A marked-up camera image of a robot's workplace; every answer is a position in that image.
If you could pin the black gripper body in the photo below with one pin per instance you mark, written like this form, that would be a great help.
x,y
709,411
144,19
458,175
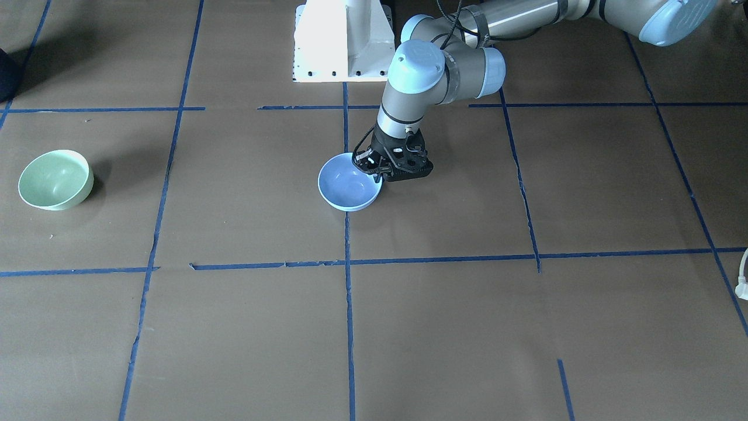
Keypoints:
x,y
382,144

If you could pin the blue bowl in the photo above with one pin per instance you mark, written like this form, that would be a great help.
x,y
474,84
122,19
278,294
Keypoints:
x,y
345,187

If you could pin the green bowl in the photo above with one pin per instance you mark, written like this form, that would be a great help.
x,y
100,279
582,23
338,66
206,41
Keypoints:
x,y
56,181

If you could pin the white camera pole mount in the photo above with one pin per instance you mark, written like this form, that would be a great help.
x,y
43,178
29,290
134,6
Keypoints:
x,y
342,41

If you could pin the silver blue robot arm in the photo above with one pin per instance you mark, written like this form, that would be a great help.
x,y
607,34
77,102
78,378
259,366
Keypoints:
x,y
452,57

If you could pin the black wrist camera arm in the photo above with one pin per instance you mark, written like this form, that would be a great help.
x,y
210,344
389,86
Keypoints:
x,y
371,162

